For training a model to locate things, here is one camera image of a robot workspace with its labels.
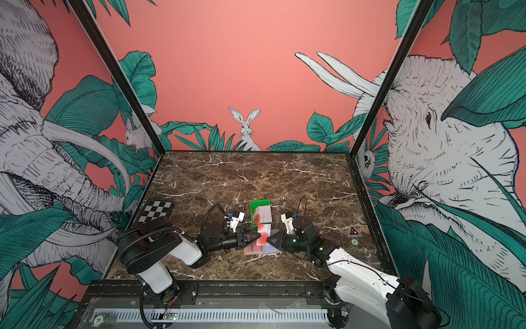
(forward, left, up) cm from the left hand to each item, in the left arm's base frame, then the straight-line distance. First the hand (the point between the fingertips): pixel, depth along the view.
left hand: (262, 236), depth 78 cm
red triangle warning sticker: (+4, -41, -11) cm, 43 cm away
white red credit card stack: (+13, 0, -6) cm, 14 cm away
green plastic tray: (+19, +4, -8) cm, 21 cm away
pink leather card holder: (-2, -2, -9) cm, 9 cm away
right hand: (-1, -1, 0) cm, 2 cm away
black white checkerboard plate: (+18, +50, -8) cm, 53 cm away
